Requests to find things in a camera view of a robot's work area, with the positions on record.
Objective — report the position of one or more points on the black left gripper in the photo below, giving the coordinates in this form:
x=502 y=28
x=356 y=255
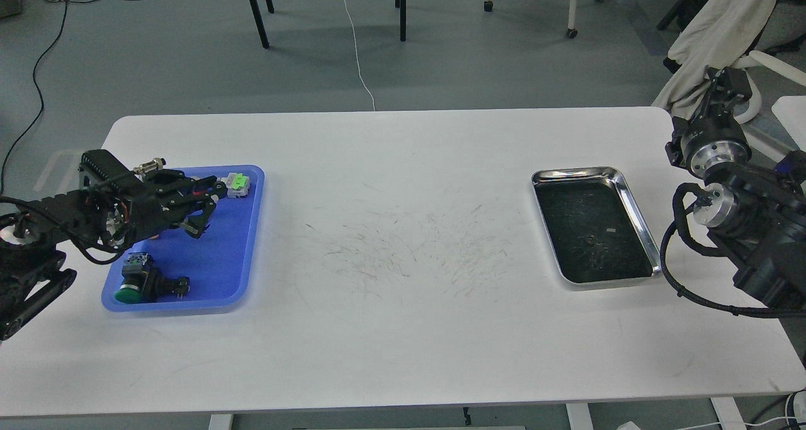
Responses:
x=170 y=200

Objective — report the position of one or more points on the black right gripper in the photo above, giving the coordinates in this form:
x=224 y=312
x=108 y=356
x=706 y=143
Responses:
x=702 y=143

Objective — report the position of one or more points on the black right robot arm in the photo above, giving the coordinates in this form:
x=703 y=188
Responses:
x=750 y=215

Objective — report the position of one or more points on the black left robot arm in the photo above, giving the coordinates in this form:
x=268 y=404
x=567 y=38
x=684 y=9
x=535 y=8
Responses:
x=113 y=208

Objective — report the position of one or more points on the grey green connector part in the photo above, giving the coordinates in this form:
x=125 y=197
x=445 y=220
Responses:
x=238 y=185

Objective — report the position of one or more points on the blue plastic tray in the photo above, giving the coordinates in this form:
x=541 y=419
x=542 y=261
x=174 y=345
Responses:
x=218 y=264

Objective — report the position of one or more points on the white chair with cloth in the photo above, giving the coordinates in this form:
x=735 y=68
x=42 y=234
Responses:
x=718 y=36

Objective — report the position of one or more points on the silver metal tray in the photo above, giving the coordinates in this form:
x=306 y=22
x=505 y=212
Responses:
x=595 y=202

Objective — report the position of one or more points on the green push button switch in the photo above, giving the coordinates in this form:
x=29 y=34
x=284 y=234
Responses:
x=143 y=281

